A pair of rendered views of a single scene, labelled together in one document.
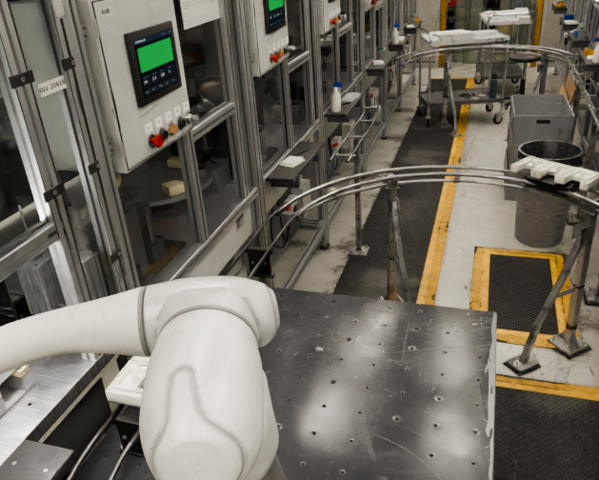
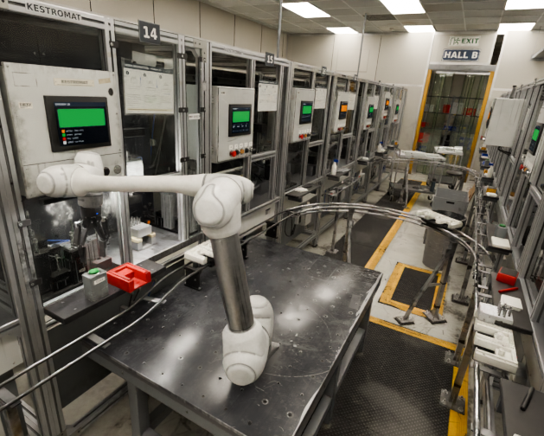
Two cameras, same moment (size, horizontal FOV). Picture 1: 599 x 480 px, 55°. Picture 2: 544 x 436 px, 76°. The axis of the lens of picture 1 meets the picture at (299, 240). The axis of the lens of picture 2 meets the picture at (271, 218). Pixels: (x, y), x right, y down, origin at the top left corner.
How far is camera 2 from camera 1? 0.59 m
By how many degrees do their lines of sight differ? 11
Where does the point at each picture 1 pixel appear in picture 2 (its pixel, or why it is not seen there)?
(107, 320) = (191, 180)
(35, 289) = (166, 205)
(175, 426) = (204, 195)
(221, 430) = (218, 201)
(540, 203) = (438, 243)
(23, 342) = (162, 181)
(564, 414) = (419, 347)
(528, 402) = (400, 337)
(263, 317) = (246, 189)
